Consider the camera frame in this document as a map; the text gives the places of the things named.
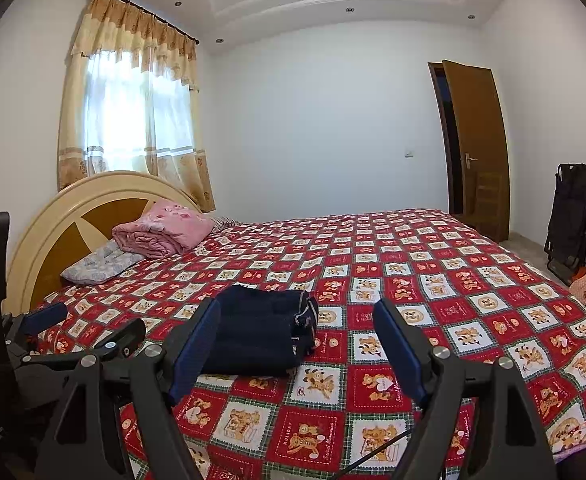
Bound cream wooden headboard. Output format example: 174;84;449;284
4;170;206;313

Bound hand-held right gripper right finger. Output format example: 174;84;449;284
371;297;559;480

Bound navy patterned knit sweater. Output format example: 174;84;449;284
199;284;320;377

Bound red printed bed blanket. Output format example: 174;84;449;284
23;208;586;480

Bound dark door frame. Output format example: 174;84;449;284
427;61;466;221

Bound beige patterned curtain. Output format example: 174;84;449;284
56;0;217;213

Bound wooden chair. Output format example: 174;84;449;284
466;171;505;242

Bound pink folded quilt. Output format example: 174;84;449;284
111;200;215;261

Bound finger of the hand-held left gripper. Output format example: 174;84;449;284
5;301;70;348
90;316;147;363

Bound brown wooden door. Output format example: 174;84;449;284
442;59;511;243

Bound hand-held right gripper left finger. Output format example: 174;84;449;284
33;297;222;480

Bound black folding chair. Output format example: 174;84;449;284
543;162;586;287

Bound grey floral pillow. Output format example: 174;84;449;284
60;240;146;288

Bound dark curtain rod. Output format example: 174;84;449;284
88;0;200;45

